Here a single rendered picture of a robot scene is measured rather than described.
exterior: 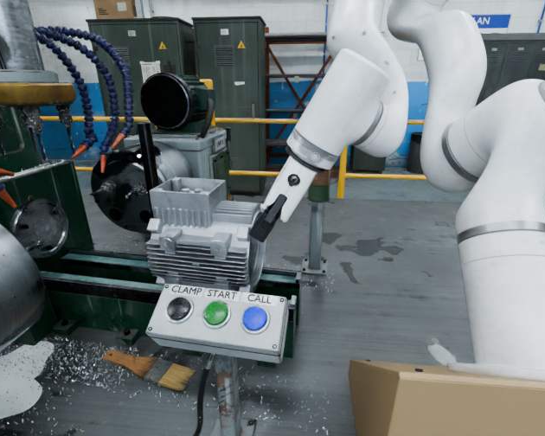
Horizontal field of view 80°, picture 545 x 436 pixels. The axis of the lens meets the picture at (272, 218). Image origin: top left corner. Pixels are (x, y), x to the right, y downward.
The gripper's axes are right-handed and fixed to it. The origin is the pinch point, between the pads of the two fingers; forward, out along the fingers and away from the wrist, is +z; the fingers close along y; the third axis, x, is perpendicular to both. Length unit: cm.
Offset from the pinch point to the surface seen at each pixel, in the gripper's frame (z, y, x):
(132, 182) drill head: 23, 27, 37
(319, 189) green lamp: -2.3, 33.1, -8.7
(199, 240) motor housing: 7.8, -1.9, 8.8
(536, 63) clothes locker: -180, 493, -211
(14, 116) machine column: 19, 19, 67
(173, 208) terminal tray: 6.7, 1.0, 16.4
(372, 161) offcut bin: 41, 471, -105
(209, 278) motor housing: 13.5, -3.0, 3.3
